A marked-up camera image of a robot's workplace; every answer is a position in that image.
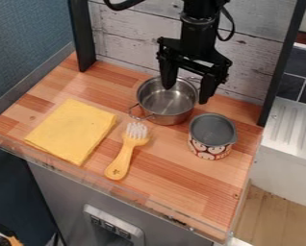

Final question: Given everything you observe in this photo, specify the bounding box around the mushroom can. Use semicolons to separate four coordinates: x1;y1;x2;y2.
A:
186;112;240;161

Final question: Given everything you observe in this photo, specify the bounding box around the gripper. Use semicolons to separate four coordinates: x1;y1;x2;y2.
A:
155;29;235;106

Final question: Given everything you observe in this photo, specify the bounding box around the white toy sink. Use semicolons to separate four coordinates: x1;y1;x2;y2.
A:
249;96;306;211

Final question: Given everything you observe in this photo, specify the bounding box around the yellow brush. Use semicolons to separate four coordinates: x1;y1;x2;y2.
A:
102;121;152;181

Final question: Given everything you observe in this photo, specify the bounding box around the yellow cloth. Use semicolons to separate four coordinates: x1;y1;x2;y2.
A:
23;98;118;167

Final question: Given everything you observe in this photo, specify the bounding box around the silver pot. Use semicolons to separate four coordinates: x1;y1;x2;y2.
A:
127;76;201;127

